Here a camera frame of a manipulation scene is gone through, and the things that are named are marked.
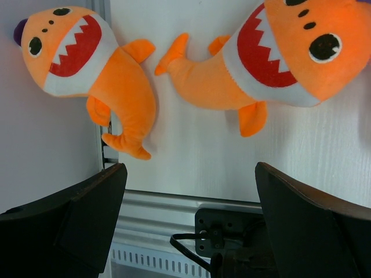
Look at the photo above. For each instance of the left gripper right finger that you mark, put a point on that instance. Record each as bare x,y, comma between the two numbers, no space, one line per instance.
312,233

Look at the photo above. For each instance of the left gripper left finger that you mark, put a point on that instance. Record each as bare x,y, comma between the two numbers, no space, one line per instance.
66,234

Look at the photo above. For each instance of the orange shark plush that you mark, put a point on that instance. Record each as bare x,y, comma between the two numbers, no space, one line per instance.
299,53
71,51

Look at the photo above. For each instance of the grey slotted cable duct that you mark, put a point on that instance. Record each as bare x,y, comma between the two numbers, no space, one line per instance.
172,264

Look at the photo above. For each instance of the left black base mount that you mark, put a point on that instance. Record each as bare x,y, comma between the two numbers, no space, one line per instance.
228,244

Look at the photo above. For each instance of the aluminium front rail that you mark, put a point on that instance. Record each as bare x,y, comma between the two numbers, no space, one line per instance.
148,219

